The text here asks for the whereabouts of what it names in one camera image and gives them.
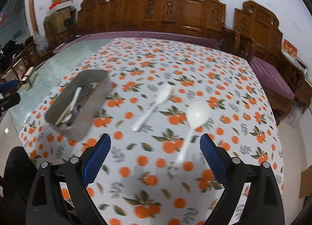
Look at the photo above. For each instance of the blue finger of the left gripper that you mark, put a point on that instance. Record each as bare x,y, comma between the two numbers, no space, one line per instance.
9,102
7,86

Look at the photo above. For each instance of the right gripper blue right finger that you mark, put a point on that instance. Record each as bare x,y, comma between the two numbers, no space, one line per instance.
264,202

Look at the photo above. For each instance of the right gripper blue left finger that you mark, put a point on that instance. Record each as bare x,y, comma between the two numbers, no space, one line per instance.
59,192

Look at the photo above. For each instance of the white plastic fork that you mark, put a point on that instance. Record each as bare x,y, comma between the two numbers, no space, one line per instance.
70,107

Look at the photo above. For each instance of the metal spoon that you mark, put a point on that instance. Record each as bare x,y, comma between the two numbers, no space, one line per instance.
70,118

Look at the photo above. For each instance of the white round ladle spoon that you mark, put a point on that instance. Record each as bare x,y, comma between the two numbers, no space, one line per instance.
196,115

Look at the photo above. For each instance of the white plastic soup spoon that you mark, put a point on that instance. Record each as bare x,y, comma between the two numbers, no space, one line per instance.
162,96

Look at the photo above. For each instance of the wooden chair at left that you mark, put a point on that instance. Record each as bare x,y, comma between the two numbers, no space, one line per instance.
23,61

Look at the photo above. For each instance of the wooden framed glass door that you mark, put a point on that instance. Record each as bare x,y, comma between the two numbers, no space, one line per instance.
14,24

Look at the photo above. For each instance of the grey metal tray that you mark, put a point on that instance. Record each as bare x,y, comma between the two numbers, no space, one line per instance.
87,105

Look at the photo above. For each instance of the small black fan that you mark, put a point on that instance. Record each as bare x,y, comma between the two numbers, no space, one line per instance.
68,22

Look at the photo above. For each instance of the stacked cardboard boxes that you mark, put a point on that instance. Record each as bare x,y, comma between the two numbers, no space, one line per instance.
59,12

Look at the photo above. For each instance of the purple armchair cushion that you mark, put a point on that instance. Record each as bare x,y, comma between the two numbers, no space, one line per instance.
269,77

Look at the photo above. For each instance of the wooden side table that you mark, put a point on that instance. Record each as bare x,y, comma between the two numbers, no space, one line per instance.
296,80

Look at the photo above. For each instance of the orange print tablecloth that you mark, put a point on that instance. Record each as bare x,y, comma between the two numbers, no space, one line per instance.
139,182

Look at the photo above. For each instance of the red calendar card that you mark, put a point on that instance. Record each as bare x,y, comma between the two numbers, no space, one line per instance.
289,49

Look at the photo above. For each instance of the carved wooden armchair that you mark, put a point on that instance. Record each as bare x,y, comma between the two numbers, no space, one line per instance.
262,26

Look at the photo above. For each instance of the carved wooden sofa bench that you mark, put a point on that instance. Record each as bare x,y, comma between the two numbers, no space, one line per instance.
194,21

